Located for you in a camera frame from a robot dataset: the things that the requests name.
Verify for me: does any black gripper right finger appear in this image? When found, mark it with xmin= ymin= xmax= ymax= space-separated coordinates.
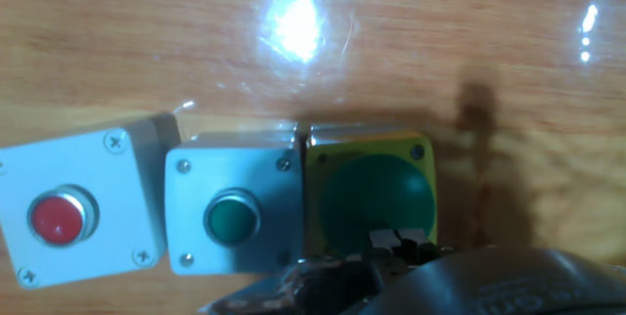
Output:
xmin=396 ymin=228 xmax=437 ymax=264

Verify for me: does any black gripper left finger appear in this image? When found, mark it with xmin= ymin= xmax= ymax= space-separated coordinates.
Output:
xmin=367 ymin=228 xmax=400 ymax=258

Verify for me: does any glossy wooden board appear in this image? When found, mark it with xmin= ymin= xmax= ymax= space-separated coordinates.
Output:
xmin=0 ymin=0 xmax=626 ymax=315

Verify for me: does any grey box small green button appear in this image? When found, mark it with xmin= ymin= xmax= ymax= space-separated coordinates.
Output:
xmin=164 ymin=128 xmax=307 ymax=277

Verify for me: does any grey box small red button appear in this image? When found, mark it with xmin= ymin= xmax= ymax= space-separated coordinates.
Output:
xmin=0 ymin=112 xmax=182 ymax=291

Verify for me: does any yellow box large green button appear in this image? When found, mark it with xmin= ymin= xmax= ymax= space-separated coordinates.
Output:
xmin=297 ymin=123 xmax=439 ymax=260

